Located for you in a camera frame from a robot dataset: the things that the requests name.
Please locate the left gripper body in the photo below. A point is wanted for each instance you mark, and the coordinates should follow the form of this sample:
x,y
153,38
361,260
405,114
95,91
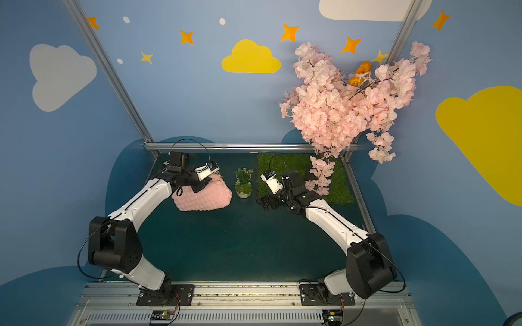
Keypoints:
x,y
198,182

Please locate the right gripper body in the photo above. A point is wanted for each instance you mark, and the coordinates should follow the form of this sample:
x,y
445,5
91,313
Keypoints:
x,y
273,200

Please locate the pink knitted bag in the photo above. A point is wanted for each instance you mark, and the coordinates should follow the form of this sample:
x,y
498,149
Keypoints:
x,y
215,195

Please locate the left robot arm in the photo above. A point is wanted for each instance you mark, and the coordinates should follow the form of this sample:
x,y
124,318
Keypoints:
x,y
113,242

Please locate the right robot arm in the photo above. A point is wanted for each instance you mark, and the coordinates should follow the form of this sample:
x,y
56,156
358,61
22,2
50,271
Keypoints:
x,y
369,264

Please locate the green artificial grass mat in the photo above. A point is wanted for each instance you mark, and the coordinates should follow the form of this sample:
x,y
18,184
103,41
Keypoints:
x,y
339,190

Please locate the small potted succulent plant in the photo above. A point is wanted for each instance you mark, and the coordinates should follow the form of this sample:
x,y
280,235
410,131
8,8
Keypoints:
x,y
243,186

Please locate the pink cherry blossom tree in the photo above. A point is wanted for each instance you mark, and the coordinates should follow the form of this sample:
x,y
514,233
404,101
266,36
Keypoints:
x,y
331,110

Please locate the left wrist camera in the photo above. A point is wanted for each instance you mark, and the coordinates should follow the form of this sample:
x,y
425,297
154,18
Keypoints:
x,y
207,170

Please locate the aluminium back frame bar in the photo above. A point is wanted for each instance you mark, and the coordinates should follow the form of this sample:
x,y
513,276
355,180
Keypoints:
x,y
229,147

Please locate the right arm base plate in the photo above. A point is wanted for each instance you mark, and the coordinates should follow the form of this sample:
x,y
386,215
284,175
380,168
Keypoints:
x,y
314,294

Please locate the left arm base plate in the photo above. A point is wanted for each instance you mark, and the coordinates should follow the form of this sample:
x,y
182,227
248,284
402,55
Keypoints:
x,y
176,294

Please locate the aluminium front rail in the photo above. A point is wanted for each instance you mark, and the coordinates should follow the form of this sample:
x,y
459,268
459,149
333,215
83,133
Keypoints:
x,y
237,303

